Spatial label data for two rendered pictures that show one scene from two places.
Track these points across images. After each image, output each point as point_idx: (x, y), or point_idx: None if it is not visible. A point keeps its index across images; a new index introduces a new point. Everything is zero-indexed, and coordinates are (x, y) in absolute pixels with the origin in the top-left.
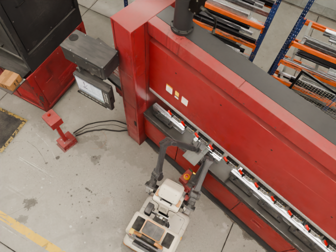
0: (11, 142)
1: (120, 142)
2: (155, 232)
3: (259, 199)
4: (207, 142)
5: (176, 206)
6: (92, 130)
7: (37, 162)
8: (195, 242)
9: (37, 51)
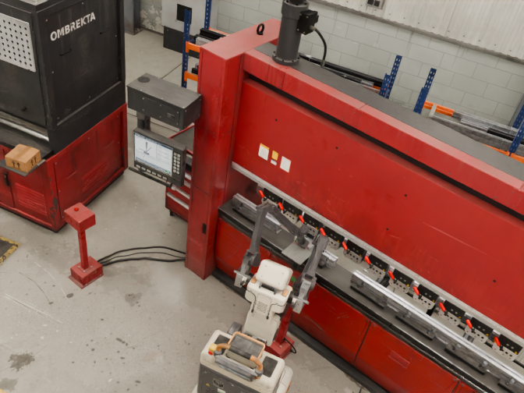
0: None
1: (171, 276)
2: (249, 348)
3: (398, 311)
4: (317, 228)
5: (283, 295)
6: (128, 259)
7: (35, 301)
8: None
9: (68, 125)
